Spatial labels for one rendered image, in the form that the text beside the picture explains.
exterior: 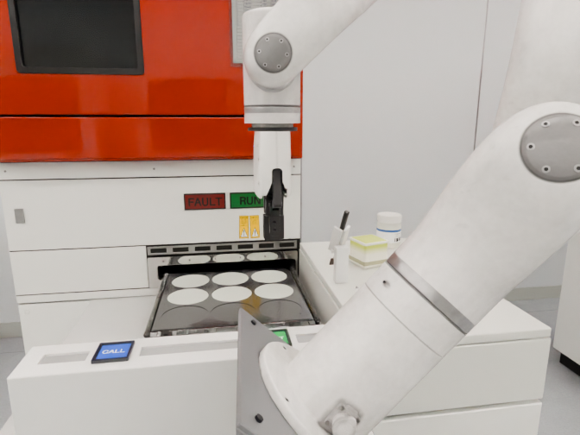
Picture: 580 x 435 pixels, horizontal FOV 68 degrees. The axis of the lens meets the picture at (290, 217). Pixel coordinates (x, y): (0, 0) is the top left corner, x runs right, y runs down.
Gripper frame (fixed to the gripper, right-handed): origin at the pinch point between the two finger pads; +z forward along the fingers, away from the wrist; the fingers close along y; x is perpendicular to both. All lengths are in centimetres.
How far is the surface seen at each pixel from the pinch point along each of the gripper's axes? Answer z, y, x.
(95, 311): 34, -50, -43
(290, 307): 26.4, -26.8, 7.1
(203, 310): 26.3, -28.7, -13.0
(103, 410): 27.1, 3.8, -27.2
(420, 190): 30, -207, 127
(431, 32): -71, -207, 127
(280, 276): 26, -47, 8
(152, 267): 25, -57, -28
